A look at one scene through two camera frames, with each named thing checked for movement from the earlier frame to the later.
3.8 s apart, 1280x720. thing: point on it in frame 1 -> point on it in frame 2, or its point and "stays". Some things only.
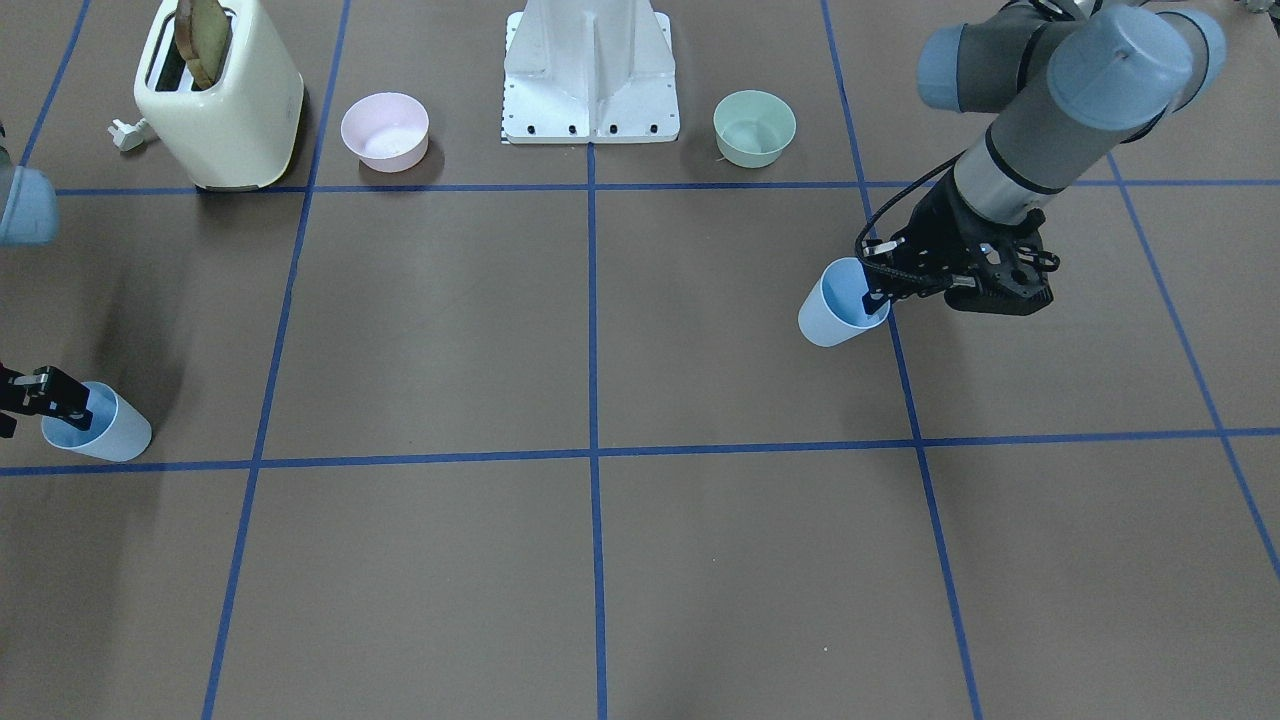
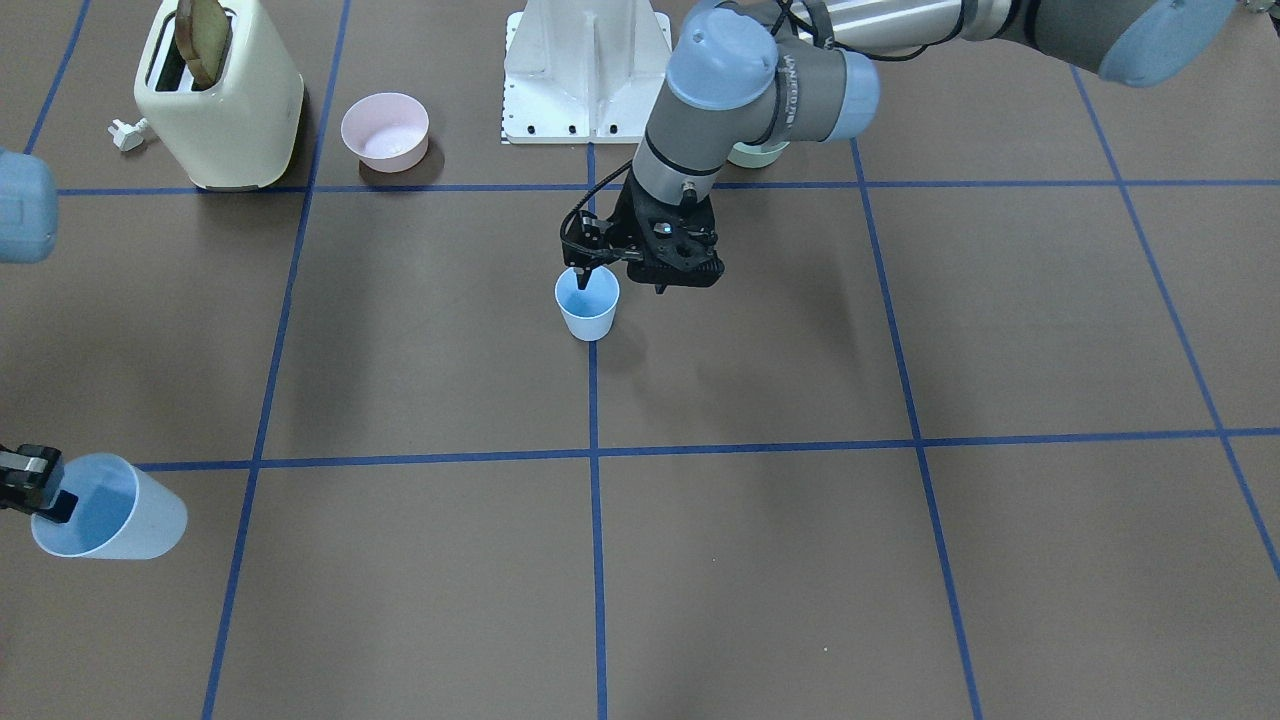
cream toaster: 241,134 stays
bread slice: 201,35 stays
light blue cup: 119,430 -> 121,512
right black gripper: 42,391 -> 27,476
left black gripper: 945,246 -> 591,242
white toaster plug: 127,137 stays
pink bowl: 386,131 stays
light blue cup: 834,311 -> 589,314
